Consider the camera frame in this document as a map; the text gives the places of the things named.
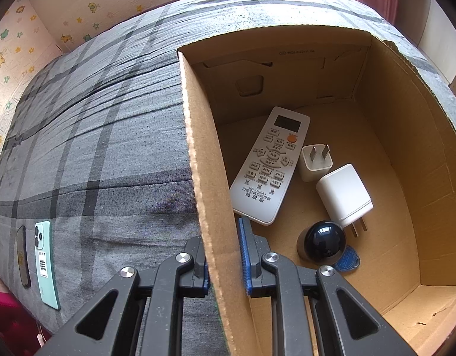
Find blue round key fob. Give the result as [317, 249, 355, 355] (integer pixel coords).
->
[333, 245, 360, 272]

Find large white power adapter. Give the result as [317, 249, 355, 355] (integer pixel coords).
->
[316, 163, 374, 238]

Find small white charger plug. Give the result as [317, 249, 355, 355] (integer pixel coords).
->
[297, 143, 333, 182]

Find cardboard box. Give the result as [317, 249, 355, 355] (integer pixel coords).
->
[178, 25, 456, 355]

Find white air conditioner remote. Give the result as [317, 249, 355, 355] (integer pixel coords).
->
[229, 107, 311, 226]

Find mint green smartphone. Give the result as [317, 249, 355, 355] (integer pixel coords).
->
[34, 220, 60, 310]

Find grey plaid bed sheet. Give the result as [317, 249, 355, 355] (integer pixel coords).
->
[0, 0, 456, 355]

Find dark brown phone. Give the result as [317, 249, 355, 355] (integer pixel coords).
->
[16, 225, 31, 288]

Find white wardrobe cabinet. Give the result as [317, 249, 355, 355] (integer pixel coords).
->
[394, 0, 456, 96]

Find black dome camera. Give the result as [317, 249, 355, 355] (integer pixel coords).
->
[296, 220, 346, 265]

